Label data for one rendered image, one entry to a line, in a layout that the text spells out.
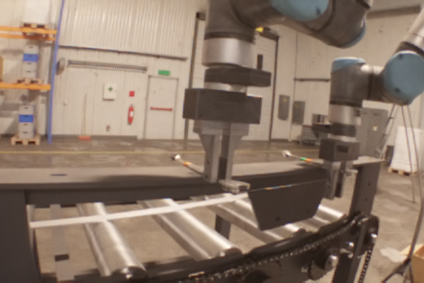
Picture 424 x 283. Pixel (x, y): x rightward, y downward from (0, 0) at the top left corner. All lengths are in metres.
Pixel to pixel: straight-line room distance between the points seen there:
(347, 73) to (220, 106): 0.36
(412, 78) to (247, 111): 0.33
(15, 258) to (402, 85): 0.77
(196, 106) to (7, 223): 0.38
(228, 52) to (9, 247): 0.50
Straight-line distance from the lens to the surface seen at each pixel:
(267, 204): 0.75
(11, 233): 0.55
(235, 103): 0.48
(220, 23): 0.48
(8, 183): 0.46
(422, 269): 2.82
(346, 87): 0.71
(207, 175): 0.50
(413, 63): 0.59
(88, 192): 0.55
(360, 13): 0.51
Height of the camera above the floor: 1.29
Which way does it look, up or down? 7 degrees down
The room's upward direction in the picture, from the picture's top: 5 degrees clockwise
